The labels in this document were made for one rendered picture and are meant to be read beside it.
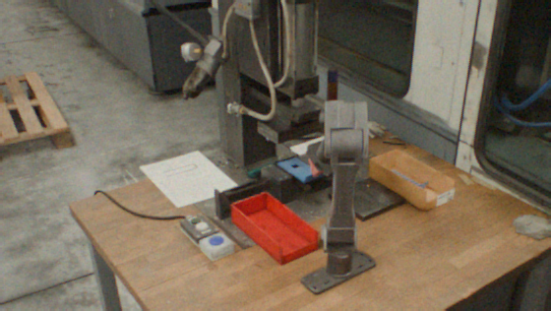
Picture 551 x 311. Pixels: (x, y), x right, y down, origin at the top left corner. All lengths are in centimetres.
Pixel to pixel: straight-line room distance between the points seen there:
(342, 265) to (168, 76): 361
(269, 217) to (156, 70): 326
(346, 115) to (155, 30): 355
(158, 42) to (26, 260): 214
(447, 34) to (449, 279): 91
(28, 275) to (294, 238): 185
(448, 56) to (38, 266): 219
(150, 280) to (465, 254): 82
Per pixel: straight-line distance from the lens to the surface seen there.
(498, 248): 171
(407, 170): 198
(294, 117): 171
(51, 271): 323
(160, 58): 488
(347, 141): 129
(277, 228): 169
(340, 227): 144
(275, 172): 180
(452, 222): 178
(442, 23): 215
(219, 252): 159
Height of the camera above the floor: 186
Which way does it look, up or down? 32 degrees down
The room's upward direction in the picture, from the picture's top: 1 degrees clockwise
